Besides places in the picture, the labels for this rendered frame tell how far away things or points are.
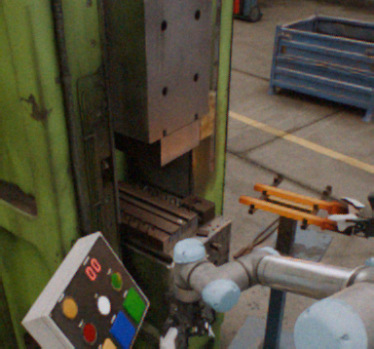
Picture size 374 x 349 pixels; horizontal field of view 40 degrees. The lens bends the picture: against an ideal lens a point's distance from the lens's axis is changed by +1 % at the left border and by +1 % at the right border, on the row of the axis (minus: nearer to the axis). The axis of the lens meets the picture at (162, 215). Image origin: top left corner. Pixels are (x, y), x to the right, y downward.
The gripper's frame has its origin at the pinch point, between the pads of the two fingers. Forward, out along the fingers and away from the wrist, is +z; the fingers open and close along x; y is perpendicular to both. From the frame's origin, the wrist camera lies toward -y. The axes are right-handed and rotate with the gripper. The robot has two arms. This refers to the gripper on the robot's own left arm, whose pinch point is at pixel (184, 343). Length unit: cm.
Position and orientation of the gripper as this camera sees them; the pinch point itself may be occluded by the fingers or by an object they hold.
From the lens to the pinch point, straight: 148.2
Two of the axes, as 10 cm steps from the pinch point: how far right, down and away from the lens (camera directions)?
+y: 4.1, 5.0, -7.6
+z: 0.2, 8.3, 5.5
